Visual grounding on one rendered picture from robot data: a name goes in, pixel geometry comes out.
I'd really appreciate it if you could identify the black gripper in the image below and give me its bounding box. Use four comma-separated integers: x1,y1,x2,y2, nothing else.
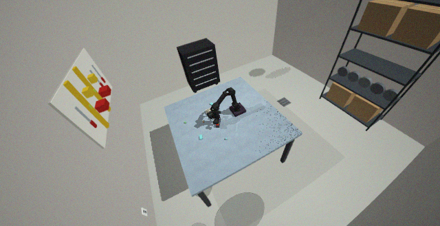
213,111,221,124

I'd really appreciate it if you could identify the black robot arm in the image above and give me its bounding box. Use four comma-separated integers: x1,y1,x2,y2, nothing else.
207,87,241,119

